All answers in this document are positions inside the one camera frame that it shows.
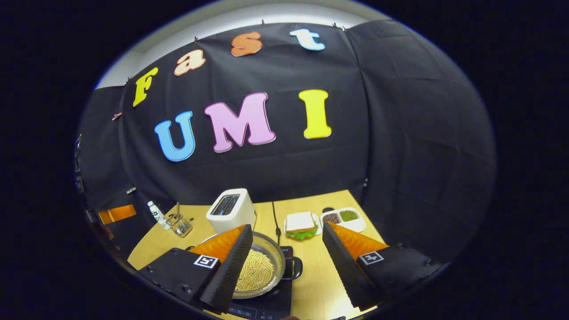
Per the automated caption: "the white toaster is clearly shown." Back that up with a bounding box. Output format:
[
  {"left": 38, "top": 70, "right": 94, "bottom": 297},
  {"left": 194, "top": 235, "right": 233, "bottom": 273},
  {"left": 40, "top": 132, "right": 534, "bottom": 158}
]
[{"left": 206, "top": 188, "right": 257, "bottom": 234}]

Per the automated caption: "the white sandwich plate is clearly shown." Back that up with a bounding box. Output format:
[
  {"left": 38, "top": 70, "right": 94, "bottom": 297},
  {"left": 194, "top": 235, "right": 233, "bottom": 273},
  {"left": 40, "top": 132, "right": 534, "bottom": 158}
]
[{"left": 283, "top": 213, "right": 323, "bottom": 238}]

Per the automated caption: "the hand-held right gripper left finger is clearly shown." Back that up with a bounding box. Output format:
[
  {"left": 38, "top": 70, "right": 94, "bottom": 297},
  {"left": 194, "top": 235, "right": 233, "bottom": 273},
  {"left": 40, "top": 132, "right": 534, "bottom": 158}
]
[{"left": 139, "top": 224, "right": 254, "bottom": 314}]

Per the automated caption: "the pile of yellow soybeans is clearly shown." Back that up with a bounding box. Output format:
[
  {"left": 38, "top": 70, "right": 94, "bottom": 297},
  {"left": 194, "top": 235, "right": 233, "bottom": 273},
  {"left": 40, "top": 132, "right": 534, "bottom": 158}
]
[{"left": 235, "top": 249, "right": 275, "bottom": 292}]

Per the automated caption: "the black induction cooktop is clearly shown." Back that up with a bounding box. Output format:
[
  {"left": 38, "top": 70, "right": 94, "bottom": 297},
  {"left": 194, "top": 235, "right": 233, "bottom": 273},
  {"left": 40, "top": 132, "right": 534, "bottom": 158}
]
[{"left": 227, "top": 246, "right": 294, "bottom": 320}]

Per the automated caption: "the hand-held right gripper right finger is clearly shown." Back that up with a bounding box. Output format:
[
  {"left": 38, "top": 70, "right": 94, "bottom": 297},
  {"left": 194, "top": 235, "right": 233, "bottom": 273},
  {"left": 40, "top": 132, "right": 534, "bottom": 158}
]
[{"left": 322, "top": 221, "right": 445, "bottom": 312}]

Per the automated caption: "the white divided bean tray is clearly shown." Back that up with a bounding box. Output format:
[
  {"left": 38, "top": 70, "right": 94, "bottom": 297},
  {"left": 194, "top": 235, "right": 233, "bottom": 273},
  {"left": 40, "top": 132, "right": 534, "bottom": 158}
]
[{"left": 320, "top": 207, "right": 367, "bottom": 234}]

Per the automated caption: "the sandwich with lettuce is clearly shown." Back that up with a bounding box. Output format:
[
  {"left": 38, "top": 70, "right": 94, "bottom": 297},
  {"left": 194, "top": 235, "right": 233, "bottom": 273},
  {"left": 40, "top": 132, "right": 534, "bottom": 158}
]
[{"left": 285, "top": 212, "right": 319, "bottom": 241}]

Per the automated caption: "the stainless steel pot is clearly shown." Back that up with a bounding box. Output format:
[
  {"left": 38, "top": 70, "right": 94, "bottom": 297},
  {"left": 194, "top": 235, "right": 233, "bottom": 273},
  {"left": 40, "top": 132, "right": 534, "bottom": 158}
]
[{"left": 196, "top": 231, "right": 304, "bottom": 299}]

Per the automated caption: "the white bottle green label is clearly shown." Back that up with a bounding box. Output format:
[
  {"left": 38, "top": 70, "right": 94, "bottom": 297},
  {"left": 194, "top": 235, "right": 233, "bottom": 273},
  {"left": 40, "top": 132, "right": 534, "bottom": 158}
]
[{"left": 147, "top": 201, "right": 171, "bottom": 230}]

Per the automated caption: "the black power cable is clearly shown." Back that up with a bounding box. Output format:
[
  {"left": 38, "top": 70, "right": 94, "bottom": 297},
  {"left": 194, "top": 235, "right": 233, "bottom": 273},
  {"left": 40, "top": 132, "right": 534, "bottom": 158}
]
[{"left": 272, "top": 201, "right": 282, "bottom": 246}]

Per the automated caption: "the metal wire basket wooden handle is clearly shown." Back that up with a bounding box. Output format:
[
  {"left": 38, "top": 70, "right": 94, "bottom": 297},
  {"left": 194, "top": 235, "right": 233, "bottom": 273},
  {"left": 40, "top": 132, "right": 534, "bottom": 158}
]
[{"left": 168, "top": 202, "right": 193, "bottom": 237}]

